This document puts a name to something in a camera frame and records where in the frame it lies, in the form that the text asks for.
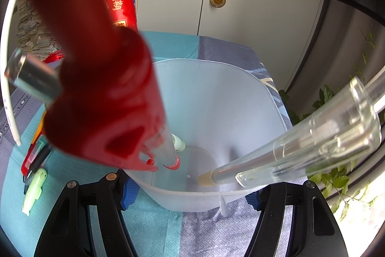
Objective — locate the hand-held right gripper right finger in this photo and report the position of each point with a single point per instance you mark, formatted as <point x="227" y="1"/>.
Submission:
<point x="252" y="200"/>

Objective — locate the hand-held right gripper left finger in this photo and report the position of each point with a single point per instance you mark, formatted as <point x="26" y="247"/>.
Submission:
<point x="129" y="192"/>

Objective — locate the clear pen beige tip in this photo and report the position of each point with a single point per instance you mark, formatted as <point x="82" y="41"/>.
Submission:
<point x="300" y="148"/>

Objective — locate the black pen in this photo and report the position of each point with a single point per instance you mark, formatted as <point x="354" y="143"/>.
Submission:
<point x="40" y="161"/>

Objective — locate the light green highlighter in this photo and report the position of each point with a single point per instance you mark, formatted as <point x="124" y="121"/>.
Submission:
<point x="34" y="190"/>

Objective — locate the translucent white plastic cup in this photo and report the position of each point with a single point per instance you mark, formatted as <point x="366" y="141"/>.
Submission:
<point x="225" y="100"/>

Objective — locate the clear pen silver refill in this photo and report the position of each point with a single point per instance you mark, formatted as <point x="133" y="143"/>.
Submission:
<point x="33" y="73"/>

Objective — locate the blue grey printed tablecloth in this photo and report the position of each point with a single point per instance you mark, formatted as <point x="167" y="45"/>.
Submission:
<point x="75" y="172"/>

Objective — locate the green potted plant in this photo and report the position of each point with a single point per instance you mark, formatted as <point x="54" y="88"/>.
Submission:
<point x="334" y="181"/>

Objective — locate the grey curtain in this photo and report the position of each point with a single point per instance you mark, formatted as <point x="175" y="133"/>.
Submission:
<point x="340" y="43"/>

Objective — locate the white bookcase cabinet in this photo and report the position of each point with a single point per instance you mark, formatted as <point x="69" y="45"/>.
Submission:
<point x="255" y="19"/>

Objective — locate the tall pile of papers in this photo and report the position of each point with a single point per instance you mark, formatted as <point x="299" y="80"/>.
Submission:
<point x="33" y="34"/>

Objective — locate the red pyramid pillow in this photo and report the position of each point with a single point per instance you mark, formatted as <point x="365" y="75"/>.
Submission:
<point x="120" y="4"/>

